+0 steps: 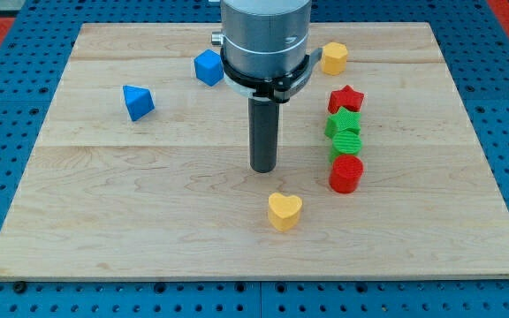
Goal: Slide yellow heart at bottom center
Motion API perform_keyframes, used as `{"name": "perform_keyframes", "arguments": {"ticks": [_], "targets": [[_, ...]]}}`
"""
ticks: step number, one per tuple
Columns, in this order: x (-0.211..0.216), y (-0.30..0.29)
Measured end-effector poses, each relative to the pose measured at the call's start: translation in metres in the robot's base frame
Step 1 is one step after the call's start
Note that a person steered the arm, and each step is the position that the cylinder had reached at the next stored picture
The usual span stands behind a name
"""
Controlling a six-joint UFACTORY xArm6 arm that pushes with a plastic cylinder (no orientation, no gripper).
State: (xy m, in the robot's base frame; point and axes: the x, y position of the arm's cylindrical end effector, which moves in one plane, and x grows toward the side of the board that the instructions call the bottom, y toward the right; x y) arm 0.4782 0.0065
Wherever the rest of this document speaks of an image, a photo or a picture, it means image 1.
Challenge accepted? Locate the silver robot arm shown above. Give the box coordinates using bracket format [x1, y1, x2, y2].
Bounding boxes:
[212, 0, 316, 103]

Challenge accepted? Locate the blue cube block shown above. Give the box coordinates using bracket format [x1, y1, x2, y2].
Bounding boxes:
[194, 49, 224, 87]

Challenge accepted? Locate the blue triangle block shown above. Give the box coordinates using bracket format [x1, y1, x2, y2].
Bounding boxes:
[123, 85, 155, 122]

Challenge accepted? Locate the yellow heart block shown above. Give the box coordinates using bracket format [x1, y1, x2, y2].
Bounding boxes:
[267, 193, 303, 232]

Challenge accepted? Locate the green star block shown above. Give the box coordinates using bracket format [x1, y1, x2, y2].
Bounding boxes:
[324, 108, 361, 139]

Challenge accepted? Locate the red cylinder block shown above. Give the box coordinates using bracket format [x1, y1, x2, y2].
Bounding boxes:
[329, 155, 364, 193]

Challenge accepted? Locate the wooden board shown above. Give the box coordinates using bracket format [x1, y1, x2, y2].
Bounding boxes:
[0, 22, 509, 282]

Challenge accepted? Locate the black clamp ring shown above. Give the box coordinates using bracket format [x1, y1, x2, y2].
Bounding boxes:
[220, 47, 323, 104]

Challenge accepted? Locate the red star block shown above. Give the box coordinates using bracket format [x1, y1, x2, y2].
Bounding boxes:
[328, 85, 365, 114]

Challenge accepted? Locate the yellow hexagon block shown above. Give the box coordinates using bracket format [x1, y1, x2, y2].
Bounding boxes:
[321, 42, 348, 75]

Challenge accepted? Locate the green cylinder block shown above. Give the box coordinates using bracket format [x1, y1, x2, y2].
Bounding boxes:
[329, 131, 362, 163]

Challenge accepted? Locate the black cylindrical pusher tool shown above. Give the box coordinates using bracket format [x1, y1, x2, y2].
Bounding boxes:
[248, 99, 279, 173]

